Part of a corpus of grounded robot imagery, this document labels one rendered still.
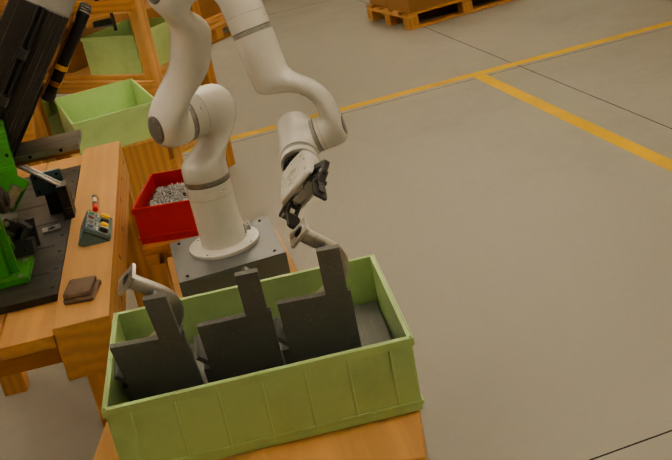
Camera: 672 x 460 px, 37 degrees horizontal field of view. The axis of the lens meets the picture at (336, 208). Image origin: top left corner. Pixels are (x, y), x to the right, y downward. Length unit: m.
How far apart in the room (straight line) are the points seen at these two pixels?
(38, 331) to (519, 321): 1.98
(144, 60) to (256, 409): 3.83
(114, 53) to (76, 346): 3.47
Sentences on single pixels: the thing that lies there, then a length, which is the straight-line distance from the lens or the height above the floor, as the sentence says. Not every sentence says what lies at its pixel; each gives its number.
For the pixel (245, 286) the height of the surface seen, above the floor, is 1.12.
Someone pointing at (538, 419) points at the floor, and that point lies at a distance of 3.35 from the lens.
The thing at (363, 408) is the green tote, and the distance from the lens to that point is 2.03.
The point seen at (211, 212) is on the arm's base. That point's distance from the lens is 2.58.
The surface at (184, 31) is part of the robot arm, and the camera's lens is 2.35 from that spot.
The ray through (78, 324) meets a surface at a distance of 2.50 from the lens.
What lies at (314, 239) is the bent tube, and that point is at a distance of 1.95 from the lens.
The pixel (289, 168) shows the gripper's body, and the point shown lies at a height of 1.25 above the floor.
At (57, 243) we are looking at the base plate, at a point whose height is 0.90.
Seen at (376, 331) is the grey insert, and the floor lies 0.85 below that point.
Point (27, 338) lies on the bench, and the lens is 2.55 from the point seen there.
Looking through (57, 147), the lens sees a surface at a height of 1.13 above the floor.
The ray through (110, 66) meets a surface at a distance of 5.88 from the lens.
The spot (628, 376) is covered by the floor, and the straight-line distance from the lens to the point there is 3.53.
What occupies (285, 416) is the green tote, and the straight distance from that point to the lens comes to 2.01.
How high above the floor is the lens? 1.95
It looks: 22 degrees down
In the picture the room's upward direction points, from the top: 11 degrees counter-clockwise
